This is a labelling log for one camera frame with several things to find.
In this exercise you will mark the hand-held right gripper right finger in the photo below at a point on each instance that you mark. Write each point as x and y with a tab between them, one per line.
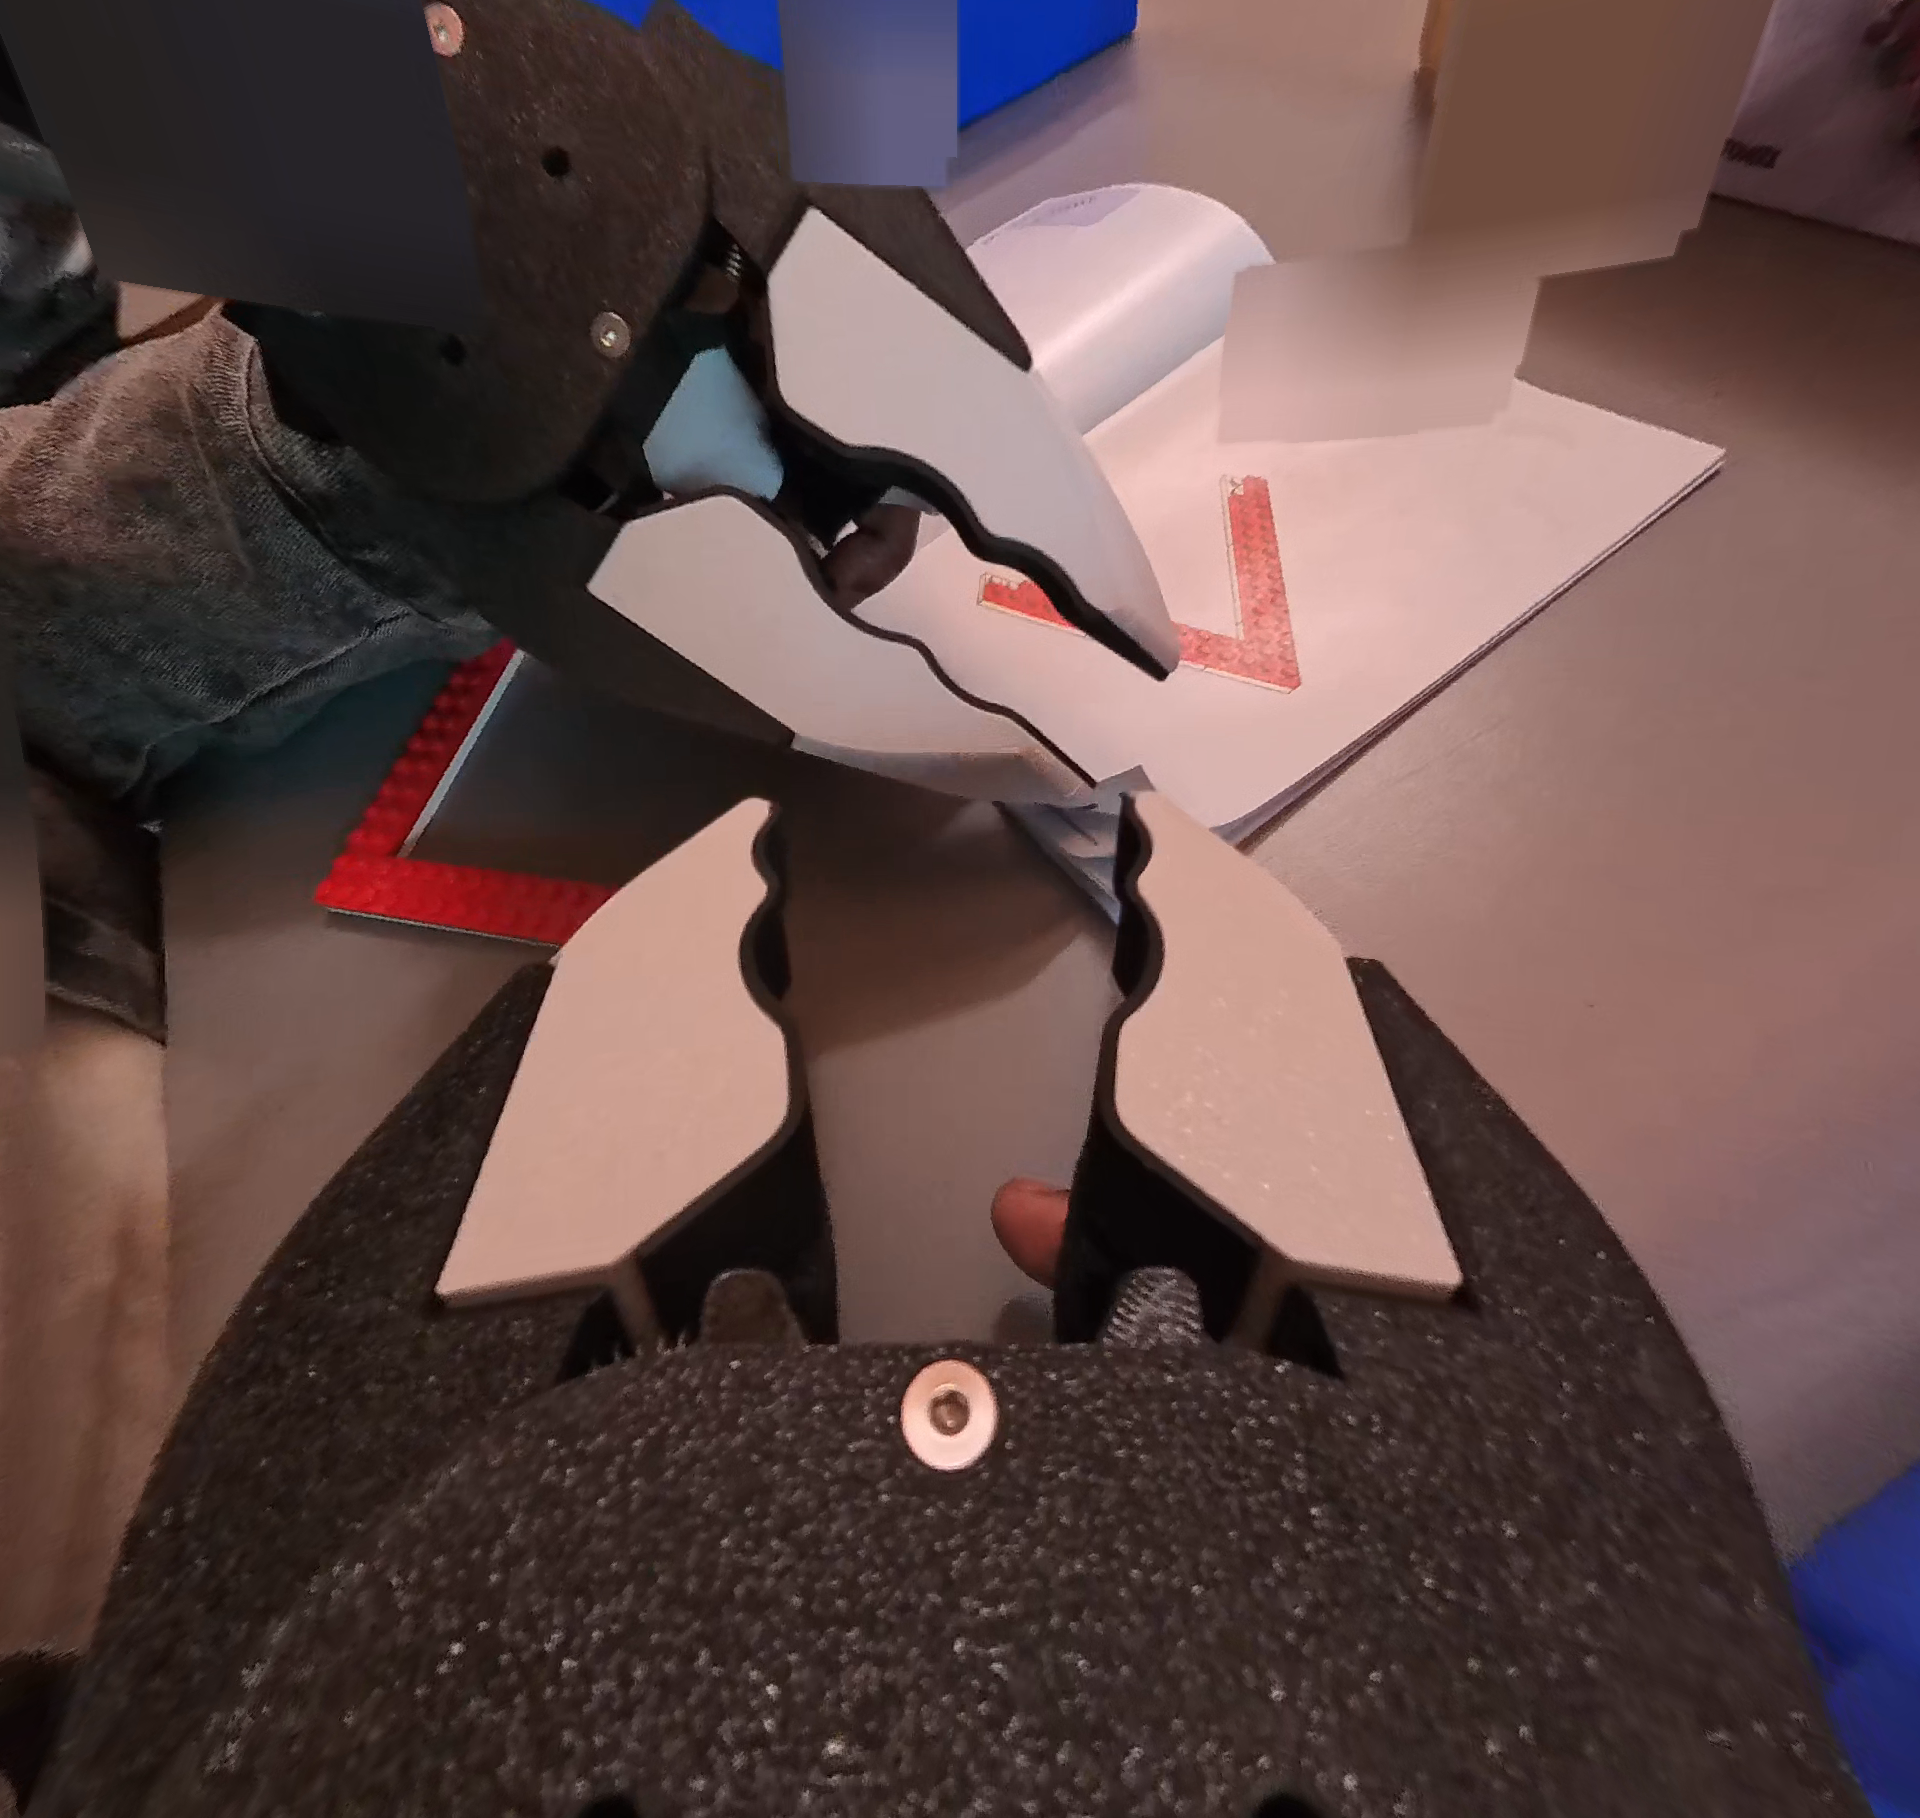
1274	1099

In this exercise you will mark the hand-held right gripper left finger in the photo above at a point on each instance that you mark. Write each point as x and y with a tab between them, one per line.
661	1069

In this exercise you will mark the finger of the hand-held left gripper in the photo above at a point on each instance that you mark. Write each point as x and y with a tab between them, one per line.
960	422
750	619

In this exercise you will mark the long red lego plate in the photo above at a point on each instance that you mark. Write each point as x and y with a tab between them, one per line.
434	753

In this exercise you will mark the lego instruction booklet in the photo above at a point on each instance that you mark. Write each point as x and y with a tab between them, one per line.
1424	528

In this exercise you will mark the person's left hand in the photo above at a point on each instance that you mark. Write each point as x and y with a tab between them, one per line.
871	550

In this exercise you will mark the person's dark jacket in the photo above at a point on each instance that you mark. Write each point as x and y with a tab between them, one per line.
98	919

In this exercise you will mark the person's light trousers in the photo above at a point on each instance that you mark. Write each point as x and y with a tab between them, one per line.
75	1322

